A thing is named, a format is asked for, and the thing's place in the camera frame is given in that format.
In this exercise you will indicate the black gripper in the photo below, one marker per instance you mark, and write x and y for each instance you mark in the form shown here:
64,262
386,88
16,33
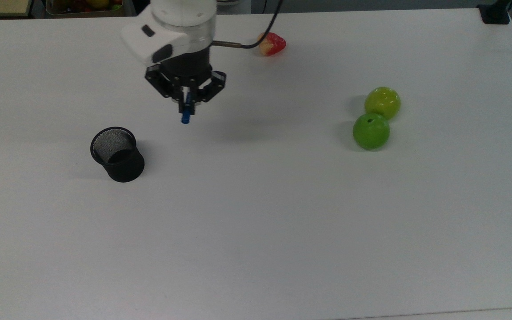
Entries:
189,73

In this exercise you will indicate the white marker with blue cap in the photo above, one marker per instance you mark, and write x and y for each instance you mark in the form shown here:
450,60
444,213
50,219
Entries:
186,114

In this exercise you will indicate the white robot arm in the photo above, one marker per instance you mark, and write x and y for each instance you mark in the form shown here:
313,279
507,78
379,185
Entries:
171,26

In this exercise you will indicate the red and yellow apple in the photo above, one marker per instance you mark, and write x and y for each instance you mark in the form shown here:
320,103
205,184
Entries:
274,44

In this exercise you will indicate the black mesh pen cup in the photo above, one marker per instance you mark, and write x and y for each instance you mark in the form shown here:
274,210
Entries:
120,162

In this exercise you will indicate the box of fruit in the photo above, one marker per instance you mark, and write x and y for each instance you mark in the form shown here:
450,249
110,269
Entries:
85,6

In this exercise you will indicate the dark green apple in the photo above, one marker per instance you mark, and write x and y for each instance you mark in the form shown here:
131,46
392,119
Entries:
371,131

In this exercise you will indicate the yellow-green apple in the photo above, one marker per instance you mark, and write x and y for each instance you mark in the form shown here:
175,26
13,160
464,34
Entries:
383,102

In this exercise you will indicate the wooden board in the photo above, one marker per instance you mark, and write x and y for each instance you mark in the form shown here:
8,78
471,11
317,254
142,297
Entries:
0,6

